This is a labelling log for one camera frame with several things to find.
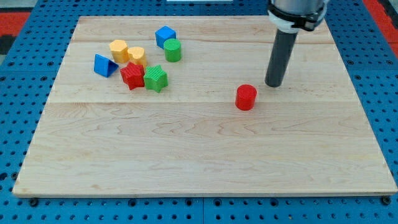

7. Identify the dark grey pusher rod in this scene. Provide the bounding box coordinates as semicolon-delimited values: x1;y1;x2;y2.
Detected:
264;30;297;88

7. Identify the blue cube block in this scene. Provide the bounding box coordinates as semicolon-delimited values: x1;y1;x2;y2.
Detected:
155;26;177;48

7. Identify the light wooden board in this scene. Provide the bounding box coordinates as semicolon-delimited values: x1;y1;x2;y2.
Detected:
13;16;397;198

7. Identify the red cylinder block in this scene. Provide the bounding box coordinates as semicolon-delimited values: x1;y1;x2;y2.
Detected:
235;84;257;111

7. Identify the blue triangle block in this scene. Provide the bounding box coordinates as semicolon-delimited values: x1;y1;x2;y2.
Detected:
93;54;119;78

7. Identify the yellow hexagon block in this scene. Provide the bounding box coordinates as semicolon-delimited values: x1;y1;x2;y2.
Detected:
109;40;129;63

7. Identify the green star block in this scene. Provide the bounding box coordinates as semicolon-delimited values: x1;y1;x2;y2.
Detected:
144;65;168;93

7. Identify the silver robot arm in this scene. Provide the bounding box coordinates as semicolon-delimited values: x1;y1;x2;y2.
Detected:
264;0;328;88

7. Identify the yellow heart block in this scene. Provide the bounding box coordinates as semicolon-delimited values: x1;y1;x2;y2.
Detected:
127;47;147;68

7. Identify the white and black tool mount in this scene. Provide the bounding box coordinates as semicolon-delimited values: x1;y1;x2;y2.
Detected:
267;3;327;34

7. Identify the red star block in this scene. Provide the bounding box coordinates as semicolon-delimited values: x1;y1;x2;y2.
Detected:
120;62;145;90

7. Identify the green cylinder block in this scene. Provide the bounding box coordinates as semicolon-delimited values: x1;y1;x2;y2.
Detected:
164;39;182;62

